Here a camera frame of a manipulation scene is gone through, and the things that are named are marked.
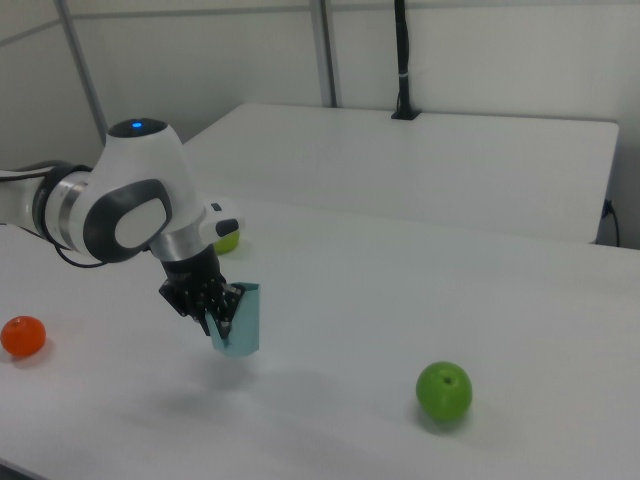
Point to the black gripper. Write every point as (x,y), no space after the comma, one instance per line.
(192,285)

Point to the slanted aluminium partition post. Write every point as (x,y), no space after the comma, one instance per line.
(82,70)

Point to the green apple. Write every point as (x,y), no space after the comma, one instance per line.
(444,390)

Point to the orange tangerine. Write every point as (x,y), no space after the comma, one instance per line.
(22,336)

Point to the white side table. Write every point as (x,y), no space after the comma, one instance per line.
(450,165)

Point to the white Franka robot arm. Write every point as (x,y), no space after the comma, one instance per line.
(140,180)

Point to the light blue hexagonal mug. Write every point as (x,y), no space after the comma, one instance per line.
(247,320)

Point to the upright aluminium partition post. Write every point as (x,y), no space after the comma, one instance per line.
(327,50)

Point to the green pear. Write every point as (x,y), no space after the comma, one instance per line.
(229,242)

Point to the black camera pole with base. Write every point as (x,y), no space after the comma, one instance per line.
(403,60)

